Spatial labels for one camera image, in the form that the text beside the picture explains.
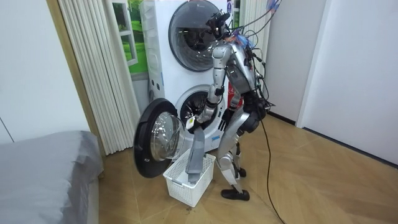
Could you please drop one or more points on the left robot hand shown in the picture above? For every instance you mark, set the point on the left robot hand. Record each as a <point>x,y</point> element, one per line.
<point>195,124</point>

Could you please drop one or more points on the round black washer door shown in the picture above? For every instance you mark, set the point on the round black washer door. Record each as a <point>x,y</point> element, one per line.
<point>145,140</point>

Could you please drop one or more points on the robot legs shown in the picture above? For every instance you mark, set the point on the robot legs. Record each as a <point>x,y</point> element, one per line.
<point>230,133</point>

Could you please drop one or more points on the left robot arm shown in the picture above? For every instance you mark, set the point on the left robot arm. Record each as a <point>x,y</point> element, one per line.
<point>219,65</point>

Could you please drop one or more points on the white plastic laundry basket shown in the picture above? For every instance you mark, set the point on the white plastic laundry basket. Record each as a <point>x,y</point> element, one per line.
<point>180,190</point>

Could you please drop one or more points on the grey bed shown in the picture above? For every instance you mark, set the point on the grey bed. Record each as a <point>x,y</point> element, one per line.
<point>43,174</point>

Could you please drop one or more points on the white pleated curtain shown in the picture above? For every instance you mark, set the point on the white pleated curtain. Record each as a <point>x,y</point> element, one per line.
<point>93,77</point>
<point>253,15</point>

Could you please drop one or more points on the white stacked washing machines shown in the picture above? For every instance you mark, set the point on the white stacked washing machines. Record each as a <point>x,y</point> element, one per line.
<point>164,65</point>

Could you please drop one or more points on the grey cloth garment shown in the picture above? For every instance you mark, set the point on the grey cloth garment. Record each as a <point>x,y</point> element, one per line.
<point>196,155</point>

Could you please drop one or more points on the robot body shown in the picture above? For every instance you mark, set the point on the robot body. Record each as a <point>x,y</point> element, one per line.
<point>240,71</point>

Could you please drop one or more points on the window landscape wall poster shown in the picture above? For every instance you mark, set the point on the window landscape wall poster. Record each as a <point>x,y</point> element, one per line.
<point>136,40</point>

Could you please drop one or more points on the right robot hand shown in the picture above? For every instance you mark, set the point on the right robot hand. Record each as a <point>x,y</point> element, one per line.
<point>226,117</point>

